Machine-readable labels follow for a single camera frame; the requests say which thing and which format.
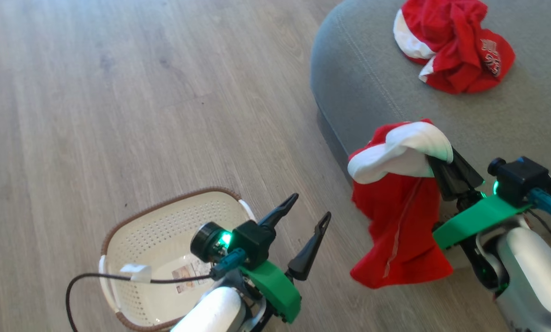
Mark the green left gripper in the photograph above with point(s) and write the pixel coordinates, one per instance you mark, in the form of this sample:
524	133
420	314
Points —
278	290

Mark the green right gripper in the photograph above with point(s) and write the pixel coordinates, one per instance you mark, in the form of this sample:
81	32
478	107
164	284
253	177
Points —
478	219

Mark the red shorts white waistband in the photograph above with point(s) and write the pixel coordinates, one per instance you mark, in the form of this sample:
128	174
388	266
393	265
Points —
395	216

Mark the red basketball jersey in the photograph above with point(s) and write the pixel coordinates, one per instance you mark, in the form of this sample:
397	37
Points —
455	41

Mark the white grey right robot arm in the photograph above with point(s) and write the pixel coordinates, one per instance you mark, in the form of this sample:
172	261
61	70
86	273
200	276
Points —
529	272

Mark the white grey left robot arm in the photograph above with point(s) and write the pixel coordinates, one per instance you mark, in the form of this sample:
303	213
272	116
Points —
213	311

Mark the grey fabric sofa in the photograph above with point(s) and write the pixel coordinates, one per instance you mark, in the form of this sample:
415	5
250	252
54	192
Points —
363	69

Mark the paper label sticker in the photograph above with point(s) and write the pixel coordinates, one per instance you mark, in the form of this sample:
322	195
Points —
190	276

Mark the white laundry basket brown rim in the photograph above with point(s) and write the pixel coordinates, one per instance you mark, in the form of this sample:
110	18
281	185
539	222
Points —
164	226

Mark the white tape tag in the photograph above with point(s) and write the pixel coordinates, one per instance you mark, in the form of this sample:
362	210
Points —
136	272

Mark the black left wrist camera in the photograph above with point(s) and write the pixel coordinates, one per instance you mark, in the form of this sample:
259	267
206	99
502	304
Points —
252	240

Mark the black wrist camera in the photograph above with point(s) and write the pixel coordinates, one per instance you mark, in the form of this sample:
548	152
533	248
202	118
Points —
252	240
522	177

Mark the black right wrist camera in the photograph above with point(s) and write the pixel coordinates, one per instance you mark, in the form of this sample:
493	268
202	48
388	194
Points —
522	177

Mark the teal left camera connector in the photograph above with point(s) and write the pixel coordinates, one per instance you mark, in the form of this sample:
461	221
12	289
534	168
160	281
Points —
229	263

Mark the teal camera connector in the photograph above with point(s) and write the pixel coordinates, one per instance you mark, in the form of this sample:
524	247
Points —
550	205
229	263

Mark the teal right camera connector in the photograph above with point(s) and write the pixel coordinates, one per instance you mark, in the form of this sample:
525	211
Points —
550	205

